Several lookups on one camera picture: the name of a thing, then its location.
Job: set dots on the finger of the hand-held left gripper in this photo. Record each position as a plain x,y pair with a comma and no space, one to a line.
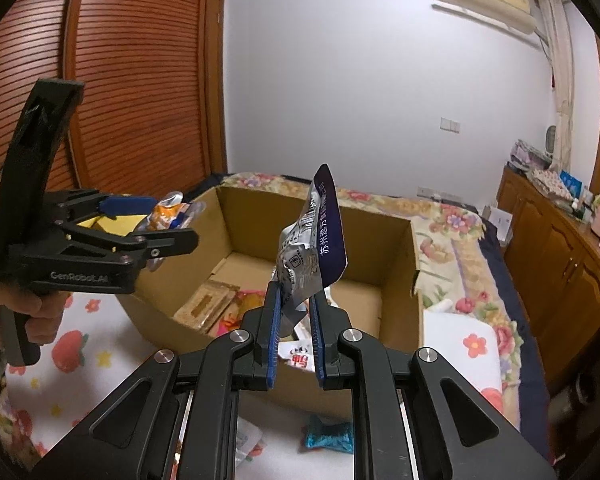
125,205
165,242

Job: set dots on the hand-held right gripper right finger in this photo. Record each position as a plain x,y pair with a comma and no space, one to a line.
319,350

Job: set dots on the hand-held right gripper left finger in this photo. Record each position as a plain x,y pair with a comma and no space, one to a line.
275,340

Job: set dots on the long white snack packet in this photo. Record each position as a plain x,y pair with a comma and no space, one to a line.
300,357

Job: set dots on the orange white snack packet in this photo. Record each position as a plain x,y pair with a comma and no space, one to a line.
165,215

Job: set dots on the orange sticks snack packet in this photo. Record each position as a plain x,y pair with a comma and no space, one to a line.
242,307

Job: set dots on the brown biscuit packet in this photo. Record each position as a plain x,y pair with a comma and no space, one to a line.
205,305

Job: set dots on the brown cardboard box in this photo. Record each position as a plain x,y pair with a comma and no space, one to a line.
360,260

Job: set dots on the silver foil snack packet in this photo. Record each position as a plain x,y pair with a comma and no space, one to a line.
305,240

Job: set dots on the person's left hand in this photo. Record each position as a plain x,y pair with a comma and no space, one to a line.
35,320

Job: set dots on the yellow plush pillow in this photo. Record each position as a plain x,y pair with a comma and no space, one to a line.
125,224

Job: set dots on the small blue snack packet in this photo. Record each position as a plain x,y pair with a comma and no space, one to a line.
327,437

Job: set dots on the strawberry print bed sheet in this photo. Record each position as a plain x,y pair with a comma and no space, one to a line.
460,345

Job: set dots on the brown slatted wooden wardrobe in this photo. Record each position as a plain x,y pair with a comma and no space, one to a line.
130,60

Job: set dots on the dark blue bed sheet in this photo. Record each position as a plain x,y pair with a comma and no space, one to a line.
525,320

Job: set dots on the white paper bag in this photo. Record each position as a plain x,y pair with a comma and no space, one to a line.
500,221

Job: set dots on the wooden sideboard cabinet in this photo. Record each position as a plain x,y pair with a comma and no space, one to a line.
555,260

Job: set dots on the grey trash bin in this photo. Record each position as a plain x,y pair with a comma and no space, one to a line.
570,402

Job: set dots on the floral patterned box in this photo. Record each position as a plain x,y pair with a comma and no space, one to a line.
547,181

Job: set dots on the purple wrapped packs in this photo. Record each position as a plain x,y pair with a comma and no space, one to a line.
527,153

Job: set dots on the small blue box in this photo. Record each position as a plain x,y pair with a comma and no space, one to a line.
572,183

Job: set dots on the small white round fan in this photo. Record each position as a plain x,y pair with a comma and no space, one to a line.
550,141

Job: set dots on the floral beige curtain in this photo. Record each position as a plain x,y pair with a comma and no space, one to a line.
560,85

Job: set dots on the white wall light switch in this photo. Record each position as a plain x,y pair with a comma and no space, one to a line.
450,124

